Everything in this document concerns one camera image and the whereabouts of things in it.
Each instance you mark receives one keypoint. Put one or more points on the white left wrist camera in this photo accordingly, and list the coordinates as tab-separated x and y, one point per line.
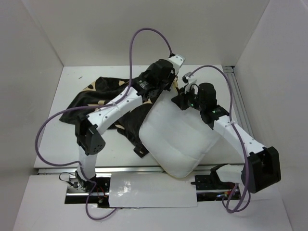
177	61

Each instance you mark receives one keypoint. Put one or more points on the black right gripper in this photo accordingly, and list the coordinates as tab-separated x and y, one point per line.
180	99

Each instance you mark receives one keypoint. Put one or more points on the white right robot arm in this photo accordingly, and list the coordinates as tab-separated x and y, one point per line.
261	167

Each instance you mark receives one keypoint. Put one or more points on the aluminium front rail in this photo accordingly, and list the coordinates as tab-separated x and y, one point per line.
135	169

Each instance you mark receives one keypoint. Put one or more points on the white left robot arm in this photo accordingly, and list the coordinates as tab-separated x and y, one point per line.
89	130

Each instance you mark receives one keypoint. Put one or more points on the aluminium side rail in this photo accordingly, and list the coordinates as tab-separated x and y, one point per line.
239	107

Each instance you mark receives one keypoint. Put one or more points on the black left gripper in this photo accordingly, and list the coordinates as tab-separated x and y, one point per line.
173	76

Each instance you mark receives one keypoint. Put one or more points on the white cover panel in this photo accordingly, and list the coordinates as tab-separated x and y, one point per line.
150	190

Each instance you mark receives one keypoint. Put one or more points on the black floral plush pillowcase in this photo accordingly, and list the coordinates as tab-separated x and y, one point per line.
101	91

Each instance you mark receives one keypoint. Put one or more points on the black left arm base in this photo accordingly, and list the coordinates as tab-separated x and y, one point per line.
76	185

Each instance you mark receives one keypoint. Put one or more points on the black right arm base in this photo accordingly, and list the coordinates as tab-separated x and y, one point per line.
209	188

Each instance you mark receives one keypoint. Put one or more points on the white pillow yellow edge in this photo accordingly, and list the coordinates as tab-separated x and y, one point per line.
178	140

